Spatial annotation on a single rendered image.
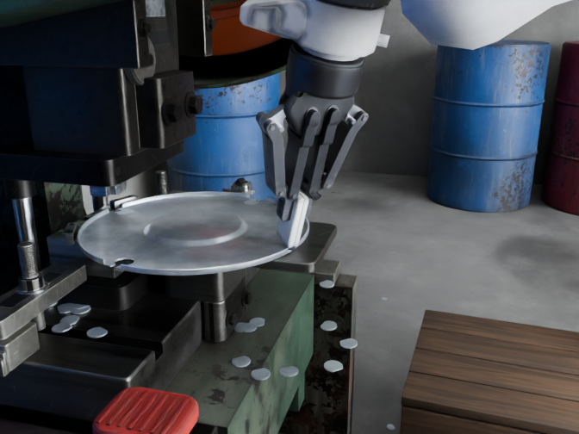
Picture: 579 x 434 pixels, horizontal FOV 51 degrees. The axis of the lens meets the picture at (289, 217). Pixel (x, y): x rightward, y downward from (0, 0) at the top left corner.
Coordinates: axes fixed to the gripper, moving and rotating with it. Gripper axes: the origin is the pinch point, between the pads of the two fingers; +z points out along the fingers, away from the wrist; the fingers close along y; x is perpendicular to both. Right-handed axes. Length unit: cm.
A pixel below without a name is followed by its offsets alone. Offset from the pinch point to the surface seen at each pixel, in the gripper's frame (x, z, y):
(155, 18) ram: 21.9, -15.5, -9.5
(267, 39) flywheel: 38.8, -6.0, 16.4
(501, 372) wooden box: -4, 48, 57
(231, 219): 9.5, 6.6, -2.5
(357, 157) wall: 224, 151, 212
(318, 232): 1.3, 4.6, 5.6
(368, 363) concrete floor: 40, 100, 72
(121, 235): 12.2, 8.3, -16.2
